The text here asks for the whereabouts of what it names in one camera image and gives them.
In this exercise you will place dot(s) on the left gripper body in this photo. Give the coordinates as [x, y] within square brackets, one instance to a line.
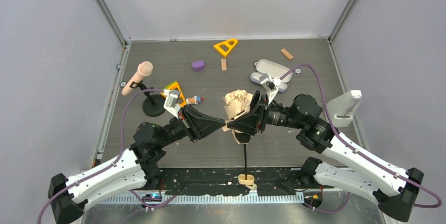
[190, 123]

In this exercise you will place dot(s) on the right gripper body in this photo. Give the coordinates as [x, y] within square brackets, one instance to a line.
[260, 114]

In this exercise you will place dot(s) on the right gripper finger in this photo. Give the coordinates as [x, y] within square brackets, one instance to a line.
[249, 123]
[251, 102]

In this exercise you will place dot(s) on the beige folding umbrella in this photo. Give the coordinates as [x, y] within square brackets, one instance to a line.
[237, 104]

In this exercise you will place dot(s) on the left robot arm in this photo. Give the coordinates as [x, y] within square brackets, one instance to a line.
[133, 168]

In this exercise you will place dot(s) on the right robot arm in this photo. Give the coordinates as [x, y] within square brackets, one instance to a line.
[393, 189]

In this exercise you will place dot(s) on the small ice cream toy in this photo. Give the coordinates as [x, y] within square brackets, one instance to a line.
[194, 100]

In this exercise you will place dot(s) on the pink toy microphone on stand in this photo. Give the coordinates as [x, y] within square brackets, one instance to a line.
[153, 105]

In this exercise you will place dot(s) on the white glasses case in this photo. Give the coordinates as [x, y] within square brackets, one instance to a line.
[264, 66]

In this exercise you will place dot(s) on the small wooden block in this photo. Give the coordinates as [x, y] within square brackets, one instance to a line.
[286, 53]
[223, 65]

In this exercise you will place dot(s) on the purple heart-shaped box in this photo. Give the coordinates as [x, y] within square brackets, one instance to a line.
[198, 65]

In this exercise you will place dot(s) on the small round poker chip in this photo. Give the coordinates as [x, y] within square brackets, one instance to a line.
[297, 71]

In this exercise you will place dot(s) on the white stand holder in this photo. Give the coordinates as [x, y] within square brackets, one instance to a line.
[343, 108]

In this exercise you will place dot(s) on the yellow triangle frame block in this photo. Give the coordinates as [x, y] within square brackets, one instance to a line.
[226, 47]

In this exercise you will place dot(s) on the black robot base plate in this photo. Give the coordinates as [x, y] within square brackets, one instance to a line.
[270, 181]

